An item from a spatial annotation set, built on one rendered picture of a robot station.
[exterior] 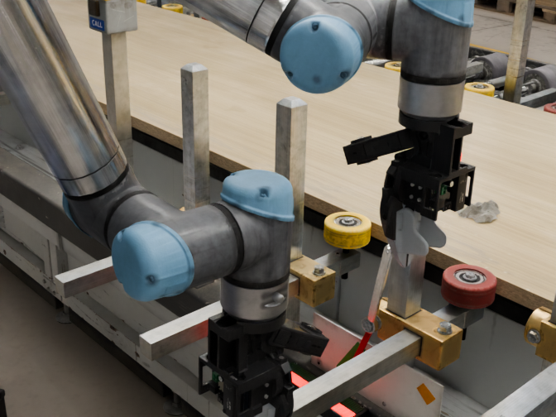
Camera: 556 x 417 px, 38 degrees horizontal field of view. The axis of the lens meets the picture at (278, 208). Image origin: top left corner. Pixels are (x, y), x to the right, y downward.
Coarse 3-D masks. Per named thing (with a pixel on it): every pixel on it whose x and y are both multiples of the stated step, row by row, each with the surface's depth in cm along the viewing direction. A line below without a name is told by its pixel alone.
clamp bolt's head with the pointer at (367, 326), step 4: (376, 316) 120; (364, 320) 120; (368, 320) 119; (380, 320) 120; (364, 324) 120; (368, 324) 119; (380, 324) 120; (364, 328) 120; (368, 328) 119; (364, 336) 123; (368, 336) 122; (364, 340) 123; (368, 340) 122; (360, 344) 124; (364, 344) 123; (360, 348) 124; (364, 348) 124; (356, 352) 125; (360, 352) 124; (356, 356) 125
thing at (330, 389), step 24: (456, 312) 121; (480, 312) 124; (408, 336) 114; (360, 360) 109; (384, 360) 109; (408, 360) 114; (312, 384) 104; (336, 384) 104; (360, 384) 107; (312, 408) 101
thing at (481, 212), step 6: (474, 204) 145; (480, 204) 145; (486, 204) 142; (492, 204) 143; (462, 210) 143; (468, 210) 142; (474, 210) 142; (480, 210) 142; (486, 210) 142; (492, 210) 142; (498, 210) 143; (462, 216) 142; (468, 216) 141; (474, 216) 141; (480, 216) 140; (486, 216) 140; (492, 216) 141; (480, 222) 139
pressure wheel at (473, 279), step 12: (444, 276) 121; (456, 276) 121; (468, 276) 121; (480, 276) 122; (492, 276) 121; (444, 288) 121; (456, 288) 119; (468, 288) 118; (480, 288) 118; (492, 288) 119; (456, 300) 119; (468, 300) 118; (480, 300) 118; (492, 300) 120
